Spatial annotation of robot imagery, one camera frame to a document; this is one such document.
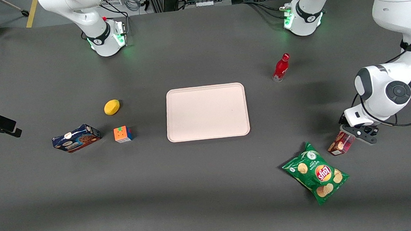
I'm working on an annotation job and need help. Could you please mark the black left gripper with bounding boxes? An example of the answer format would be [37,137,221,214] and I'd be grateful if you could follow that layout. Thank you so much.
[339,116,380,148]

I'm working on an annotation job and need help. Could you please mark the red cookie box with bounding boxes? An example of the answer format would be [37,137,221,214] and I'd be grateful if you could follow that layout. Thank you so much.
[327,129,358,157]

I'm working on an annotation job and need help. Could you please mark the blue cookie box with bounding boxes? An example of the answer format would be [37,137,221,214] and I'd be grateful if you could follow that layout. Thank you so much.
[51,123,102,154]

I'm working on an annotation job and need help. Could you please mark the cream plastic tray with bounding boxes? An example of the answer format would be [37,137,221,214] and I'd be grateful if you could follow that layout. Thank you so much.
[163,82,251,143]

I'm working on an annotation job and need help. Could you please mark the green chips bag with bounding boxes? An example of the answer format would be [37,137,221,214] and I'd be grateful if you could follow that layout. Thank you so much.
[280,138,352,208]

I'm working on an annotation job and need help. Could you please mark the red soda bottle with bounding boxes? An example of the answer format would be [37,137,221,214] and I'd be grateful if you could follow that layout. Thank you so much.
[271,53,292,83]

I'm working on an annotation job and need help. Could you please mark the yellow lemon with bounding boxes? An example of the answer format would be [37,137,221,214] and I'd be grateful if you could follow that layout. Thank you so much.
[103,99,121,116]

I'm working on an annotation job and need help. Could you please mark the colourful puzzle cube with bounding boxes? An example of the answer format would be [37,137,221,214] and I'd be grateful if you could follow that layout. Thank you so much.
[113,125,134,144]

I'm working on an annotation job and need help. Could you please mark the yellow floor tape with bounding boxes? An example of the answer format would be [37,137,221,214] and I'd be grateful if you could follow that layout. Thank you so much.
[24,0,40,29]

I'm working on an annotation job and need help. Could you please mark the black base cables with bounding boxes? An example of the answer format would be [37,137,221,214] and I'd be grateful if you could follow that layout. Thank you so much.
[242,0,288,23]
[78,0,132,43]

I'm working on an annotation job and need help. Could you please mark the grey coiled cable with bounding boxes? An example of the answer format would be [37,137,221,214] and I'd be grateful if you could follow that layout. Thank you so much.
[124,0,143,13]

